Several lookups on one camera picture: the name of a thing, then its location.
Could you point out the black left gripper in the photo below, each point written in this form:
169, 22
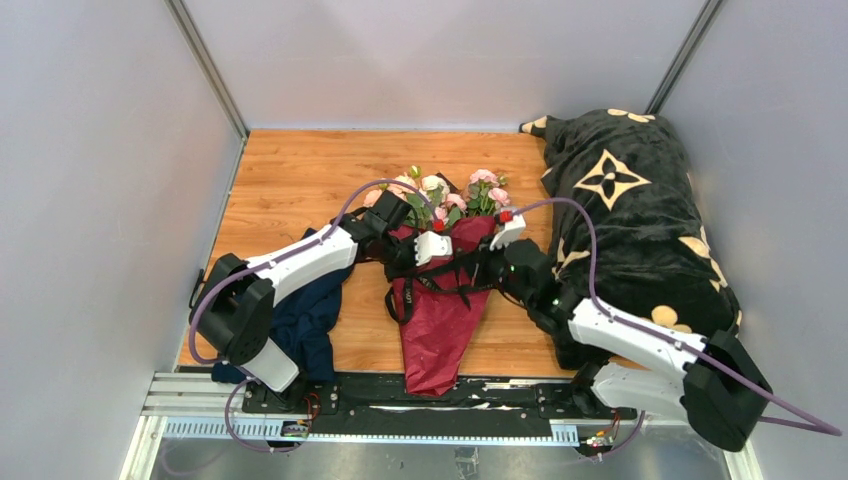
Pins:
397, 273

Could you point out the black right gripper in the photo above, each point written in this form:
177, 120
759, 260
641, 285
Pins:
484, 256

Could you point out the pink fake flower bouquet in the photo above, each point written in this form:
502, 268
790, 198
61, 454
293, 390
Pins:
483, 195

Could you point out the dark red wrapping paper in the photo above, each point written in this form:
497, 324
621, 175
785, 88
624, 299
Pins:
438, 312

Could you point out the black floral plush blanket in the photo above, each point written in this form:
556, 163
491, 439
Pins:
625, 223

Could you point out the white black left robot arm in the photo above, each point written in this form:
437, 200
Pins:
234, 309

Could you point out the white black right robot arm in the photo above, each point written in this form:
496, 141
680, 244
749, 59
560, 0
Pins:
622, 361

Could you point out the navy blue cloth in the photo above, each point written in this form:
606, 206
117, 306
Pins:
300, 327

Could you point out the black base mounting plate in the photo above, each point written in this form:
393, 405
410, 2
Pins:
487, 407

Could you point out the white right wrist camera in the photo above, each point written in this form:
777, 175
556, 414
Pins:
510, 226

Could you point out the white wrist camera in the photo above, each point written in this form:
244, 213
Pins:
510, 226
430, 245

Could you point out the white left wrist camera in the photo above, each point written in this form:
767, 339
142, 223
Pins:
430, 245

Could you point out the aluminium frame rail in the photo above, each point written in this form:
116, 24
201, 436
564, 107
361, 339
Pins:
189, 428

